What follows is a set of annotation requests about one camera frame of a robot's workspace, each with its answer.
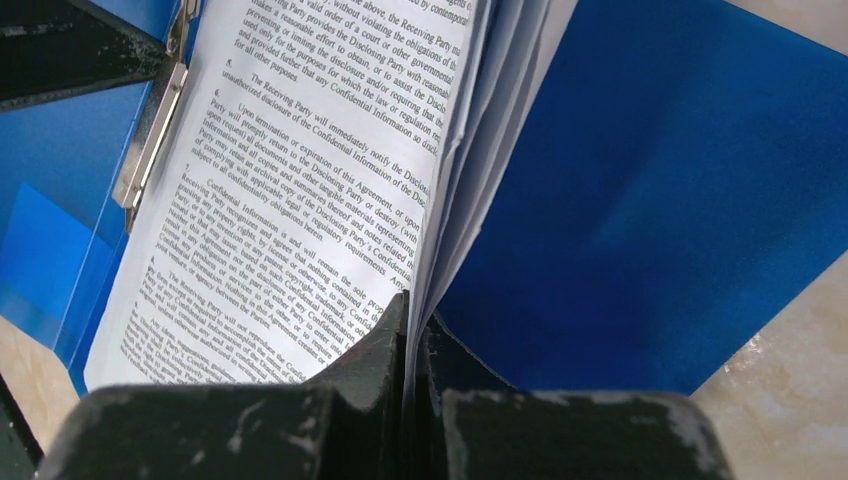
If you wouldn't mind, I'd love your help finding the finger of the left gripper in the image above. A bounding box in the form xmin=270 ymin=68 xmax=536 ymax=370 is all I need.
xmin=1 ymin=1 xmax=166 ymax=112

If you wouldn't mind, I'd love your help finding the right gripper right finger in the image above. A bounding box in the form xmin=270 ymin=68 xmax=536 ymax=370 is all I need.
xmin=420 ymin=312 xmax=516 ymax=411

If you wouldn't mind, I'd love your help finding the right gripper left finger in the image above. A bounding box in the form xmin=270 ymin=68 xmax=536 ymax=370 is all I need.
xmin=307 ymin=291 xmax=409 ymax=411

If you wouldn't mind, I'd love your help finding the white printed paper stack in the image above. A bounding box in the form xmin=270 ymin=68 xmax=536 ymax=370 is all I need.
xmin=80 ymin=1 xmax=575 ymax=393

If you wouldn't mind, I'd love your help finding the blue file folder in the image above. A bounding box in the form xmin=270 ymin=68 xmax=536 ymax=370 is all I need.
xmin=1 ymin=1 xmax=847 ymax=395

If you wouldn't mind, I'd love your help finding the silver folder clip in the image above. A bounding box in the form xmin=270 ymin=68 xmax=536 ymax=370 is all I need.
xmin=112 ymin=0 xmax=202 ymax=232

